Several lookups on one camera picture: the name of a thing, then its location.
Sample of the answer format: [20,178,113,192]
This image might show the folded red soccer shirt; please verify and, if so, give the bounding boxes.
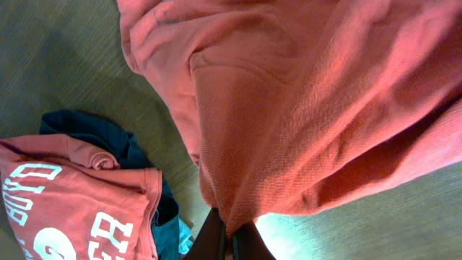
[1,134,162,259]

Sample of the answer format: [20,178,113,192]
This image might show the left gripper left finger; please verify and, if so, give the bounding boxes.
[183,208,227,260]

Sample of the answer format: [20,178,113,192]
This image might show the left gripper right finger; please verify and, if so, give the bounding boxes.
[232,221,275,260]

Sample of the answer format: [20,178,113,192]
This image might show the orange t-shirt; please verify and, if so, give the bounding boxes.
[118,0,461,233]

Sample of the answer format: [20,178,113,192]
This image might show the folded navy shirt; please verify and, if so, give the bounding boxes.
[40,110,179,229]

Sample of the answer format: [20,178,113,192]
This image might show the folded light blue shirt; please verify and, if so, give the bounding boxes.
[152,215,193,260]

